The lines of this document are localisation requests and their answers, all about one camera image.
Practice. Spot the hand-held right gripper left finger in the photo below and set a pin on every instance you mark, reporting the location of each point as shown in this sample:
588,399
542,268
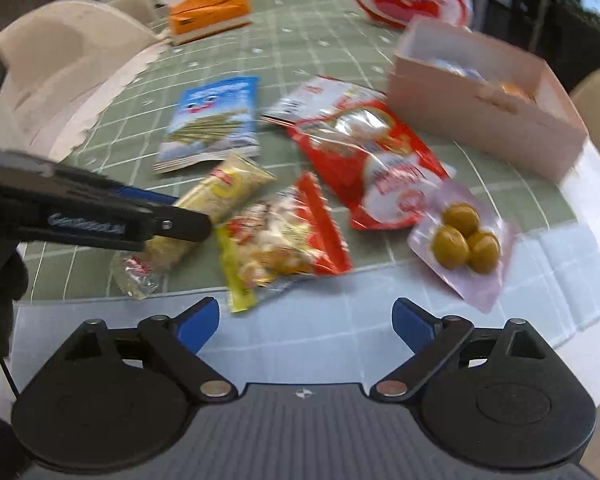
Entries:
200,322

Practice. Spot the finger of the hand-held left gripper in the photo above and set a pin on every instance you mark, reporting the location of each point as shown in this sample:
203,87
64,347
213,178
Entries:
145,194
180,225

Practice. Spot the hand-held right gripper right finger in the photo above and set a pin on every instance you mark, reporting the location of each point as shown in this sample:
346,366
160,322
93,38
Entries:
410,322

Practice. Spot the yellow rice cracker bar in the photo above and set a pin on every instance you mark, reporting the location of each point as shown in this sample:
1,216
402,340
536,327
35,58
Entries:
230,187

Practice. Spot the blue cartoon snack packet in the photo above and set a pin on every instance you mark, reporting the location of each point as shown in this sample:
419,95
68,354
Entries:
212,120

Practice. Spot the yellow red snack packet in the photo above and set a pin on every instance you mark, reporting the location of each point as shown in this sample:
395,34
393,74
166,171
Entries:
280,240

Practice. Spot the white snack packet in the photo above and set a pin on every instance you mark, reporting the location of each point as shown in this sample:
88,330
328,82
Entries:
280,110

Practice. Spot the large red snack bag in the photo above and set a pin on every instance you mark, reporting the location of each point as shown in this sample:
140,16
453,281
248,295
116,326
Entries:
380,160

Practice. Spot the pink cardboard box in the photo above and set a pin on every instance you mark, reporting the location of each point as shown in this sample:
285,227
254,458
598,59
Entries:
480,125

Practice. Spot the round bun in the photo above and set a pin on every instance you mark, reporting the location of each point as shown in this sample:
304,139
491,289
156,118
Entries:
517,91

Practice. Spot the blue silver snack packet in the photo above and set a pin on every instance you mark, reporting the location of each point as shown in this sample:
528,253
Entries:
455,67

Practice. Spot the person's left hand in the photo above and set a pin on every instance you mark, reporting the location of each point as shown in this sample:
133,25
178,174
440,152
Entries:
0,290

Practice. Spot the orange tissue box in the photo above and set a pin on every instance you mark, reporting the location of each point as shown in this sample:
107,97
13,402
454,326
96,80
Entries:
210,12

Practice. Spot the small black cabinet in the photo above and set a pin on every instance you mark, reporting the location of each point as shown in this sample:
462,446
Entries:
527,10

